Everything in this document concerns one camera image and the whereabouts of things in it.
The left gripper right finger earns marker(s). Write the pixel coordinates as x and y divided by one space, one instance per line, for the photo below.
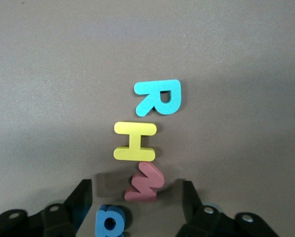
194 212

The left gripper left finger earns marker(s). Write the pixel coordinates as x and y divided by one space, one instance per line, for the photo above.
73 209

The pink foam letter w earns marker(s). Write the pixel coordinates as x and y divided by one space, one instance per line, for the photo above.
147 177

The yellow foam letter H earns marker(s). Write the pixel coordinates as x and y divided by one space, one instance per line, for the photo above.
135 140

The blue foam letter a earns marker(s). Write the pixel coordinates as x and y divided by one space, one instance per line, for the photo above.
99 227

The teal foam letter R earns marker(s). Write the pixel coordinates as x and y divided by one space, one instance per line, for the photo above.
159 86

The brown table cover mat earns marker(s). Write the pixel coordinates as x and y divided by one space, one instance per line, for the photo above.
63 74

